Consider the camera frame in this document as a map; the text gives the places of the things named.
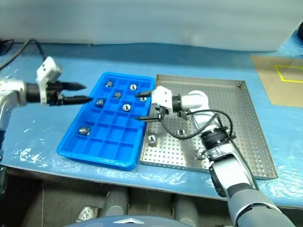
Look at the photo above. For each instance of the brown mat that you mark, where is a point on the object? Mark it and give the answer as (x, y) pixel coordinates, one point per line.
(267, 78)

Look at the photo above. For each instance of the blue plastic table cover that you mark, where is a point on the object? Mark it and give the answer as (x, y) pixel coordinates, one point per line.
(47, 132)

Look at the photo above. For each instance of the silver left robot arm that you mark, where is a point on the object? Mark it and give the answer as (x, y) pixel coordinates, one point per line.
(11, 87)

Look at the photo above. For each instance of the white crumpled object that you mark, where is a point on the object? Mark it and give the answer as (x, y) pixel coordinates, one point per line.
(87, 212)

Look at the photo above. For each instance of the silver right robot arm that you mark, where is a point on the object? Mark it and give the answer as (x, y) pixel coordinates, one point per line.
(236, 175)

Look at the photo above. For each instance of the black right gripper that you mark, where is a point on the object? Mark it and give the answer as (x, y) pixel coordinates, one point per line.
(161, 113)

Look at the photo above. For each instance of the yellow tape outline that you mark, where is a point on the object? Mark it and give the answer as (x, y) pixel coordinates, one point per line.
(279, 73)

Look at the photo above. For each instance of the dark grey rounded shape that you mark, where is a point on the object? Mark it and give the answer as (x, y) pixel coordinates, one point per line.
(184, 208)
(116, 201)

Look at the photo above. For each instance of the perforated steel tray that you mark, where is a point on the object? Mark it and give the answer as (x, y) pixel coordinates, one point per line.
(225, 101)

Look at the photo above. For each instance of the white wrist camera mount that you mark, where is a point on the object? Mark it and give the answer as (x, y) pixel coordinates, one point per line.
(48, 68)
(163, 97)

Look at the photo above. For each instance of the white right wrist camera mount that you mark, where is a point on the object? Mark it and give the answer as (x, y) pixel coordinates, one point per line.
(163, 97)

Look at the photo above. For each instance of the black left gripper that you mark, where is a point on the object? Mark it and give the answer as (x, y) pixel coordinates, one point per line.
(54, 94)

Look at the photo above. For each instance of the silver metal roller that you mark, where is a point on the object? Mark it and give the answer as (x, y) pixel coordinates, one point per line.
(84, 130)
(117, 94)
(181, 132)
(133, 86)
(201, 153)
(109, 83)
(142, 99)
(151, 139)
(99, 102)
(126, 107)

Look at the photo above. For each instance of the grey-blue robot torso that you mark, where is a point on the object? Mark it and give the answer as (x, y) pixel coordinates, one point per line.
(106, 222)

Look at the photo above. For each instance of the white backdrop board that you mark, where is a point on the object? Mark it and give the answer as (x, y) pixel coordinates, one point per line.
(142, 21)

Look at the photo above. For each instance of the blue compartment tray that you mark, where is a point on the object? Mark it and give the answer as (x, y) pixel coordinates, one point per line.
(111, 139)

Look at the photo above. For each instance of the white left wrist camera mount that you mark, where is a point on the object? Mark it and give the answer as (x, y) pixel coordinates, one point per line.
(48, 68)

